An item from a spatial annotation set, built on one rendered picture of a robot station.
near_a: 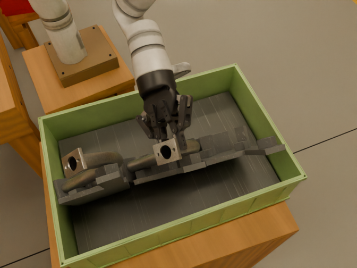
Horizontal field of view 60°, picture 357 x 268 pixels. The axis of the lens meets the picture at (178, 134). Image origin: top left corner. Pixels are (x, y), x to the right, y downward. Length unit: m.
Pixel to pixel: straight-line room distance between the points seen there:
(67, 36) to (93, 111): 0.26
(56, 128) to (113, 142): 0.17
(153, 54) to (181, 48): 1.86
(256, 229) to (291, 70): 1.67
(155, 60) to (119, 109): 0.40
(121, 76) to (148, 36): 0.53
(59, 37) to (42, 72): 0.20
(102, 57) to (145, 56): 0.55
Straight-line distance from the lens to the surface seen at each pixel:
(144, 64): 0.60
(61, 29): 1.06
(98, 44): 1.19
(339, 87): 2.46
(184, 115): 0.56
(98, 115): 0.97
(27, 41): 1.65
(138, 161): 0.79
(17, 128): 1.18
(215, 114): 1.03
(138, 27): 0.63
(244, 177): 0.93
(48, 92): 1.16
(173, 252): 0.91
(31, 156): 1.33
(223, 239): 0.92
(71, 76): 1.12
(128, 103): 0.96
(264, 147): 0.67
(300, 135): 2.11
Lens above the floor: 1.68
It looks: 59 degrees down
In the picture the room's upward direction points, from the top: straight up
